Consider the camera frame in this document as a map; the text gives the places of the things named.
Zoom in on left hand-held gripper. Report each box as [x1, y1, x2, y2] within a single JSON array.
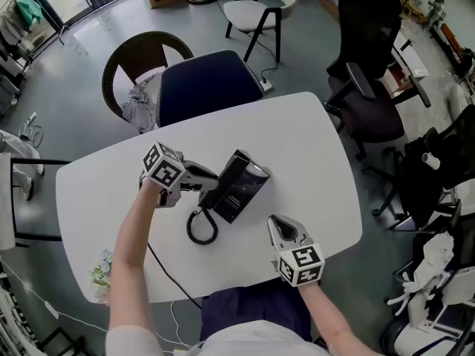
[[139, 141, 220, 210]]

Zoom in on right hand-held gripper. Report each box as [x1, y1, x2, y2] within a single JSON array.
[[267, 214, 327, 288]]

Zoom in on black telephone handset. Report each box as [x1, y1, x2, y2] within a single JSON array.
[[197, 148, 250, 210]]

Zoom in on person's right forearm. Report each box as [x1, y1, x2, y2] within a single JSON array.
[[296, 280, 376, 356]]

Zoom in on person's left forearm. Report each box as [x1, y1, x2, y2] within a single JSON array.
[[107, 178, 163, 348]]

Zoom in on black desk telephone base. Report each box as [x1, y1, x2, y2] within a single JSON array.
[[213, 154, 272, 225]]

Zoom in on white rounded table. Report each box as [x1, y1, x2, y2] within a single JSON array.
[[55, 91, 364, 304]]

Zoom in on person's navy trousers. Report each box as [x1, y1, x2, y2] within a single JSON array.
[[200, 278, 315, 343]]

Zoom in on grey crumpled cloth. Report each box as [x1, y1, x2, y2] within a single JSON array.
[[120, 73, 163, 134]]

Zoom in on navy upholstered chair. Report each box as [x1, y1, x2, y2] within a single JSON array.
[[156, 49, 266, 128]]

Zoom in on person's white shirt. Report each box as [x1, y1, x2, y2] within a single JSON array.
[[105, 319, 331, 356]]

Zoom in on small potted flower plant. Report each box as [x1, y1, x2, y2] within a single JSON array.
[[88, 248, 114, 306]]

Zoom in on black headrest office chair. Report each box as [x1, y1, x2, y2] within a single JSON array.
[[323, 0, 433, 162]]

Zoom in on dark round-back chair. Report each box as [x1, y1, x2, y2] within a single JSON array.
[[101, 30, 194, 125]]

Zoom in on black mesh office chair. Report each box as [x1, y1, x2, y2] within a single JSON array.
[[361, 104, 475, 233]]

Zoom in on white crumpled cloth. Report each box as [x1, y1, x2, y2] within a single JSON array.
[[422, 233, 456, 274]]

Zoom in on white cardboard tube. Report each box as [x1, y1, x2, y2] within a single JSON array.
[[422, 152, 442, 171]]

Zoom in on white chair with black legs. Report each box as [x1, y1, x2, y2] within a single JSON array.
[[222, 0, 305, 63]]

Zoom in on black mesh-back chair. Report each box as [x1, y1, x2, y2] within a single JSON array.
[[391, 194, 475, 311]]

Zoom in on clothes rack with garments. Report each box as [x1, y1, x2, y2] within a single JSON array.
[[0, 0, 64, 66]]

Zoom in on black coiled phone cord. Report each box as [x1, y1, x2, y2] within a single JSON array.
[[186, 208, 219, 246]]

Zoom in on thin black cable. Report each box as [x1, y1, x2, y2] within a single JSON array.
[[146, 243, 203, 309]]

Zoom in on black power cable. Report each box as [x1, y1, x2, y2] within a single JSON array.
[[261, 31, 283, 85]]

